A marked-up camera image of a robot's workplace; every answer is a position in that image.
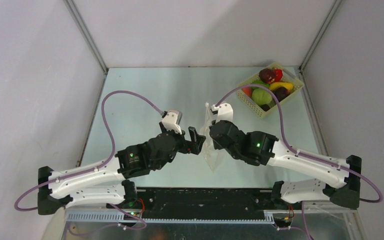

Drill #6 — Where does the dark purple toy fruit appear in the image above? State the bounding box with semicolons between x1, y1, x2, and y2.
273;86;290;102

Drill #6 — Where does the green toy pepper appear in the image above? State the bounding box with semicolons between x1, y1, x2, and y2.
250;80;270;90

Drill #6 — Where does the cream perforated plastic basket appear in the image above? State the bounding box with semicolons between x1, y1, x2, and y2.
236;62;305;119

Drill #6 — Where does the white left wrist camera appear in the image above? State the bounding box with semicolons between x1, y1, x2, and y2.
161;109;183;135

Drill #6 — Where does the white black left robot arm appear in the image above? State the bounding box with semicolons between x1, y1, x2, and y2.
37;126;206;216

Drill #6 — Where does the red toy pepper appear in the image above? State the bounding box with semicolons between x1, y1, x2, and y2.
273;68;284;82

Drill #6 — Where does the dark red toy fruit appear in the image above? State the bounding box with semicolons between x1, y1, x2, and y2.
258;68;276;85

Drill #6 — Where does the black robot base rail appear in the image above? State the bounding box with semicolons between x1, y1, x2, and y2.
105;187;299;221

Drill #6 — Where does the green toy cabbage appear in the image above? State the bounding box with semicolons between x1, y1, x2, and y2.
251;88;273;106

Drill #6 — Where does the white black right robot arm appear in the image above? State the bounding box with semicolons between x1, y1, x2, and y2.
209;120;362;209

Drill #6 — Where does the small dark toy fruit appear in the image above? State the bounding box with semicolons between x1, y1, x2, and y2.
260;104;271;112

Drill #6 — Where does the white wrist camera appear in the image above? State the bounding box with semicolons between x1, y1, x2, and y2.
161;109;183;135
210;102;234;123

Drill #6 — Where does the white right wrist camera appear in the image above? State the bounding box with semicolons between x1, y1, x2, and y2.
210;102;234;123

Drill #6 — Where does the clear zip top bag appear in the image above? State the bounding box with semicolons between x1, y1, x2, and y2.
198;102;226;173

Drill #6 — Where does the yellow toy banana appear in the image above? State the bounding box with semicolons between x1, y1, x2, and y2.
269;81;294;92

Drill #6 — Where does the orange red toy fruit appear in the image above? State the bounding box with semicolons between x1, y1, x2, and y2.
241;87;253;98

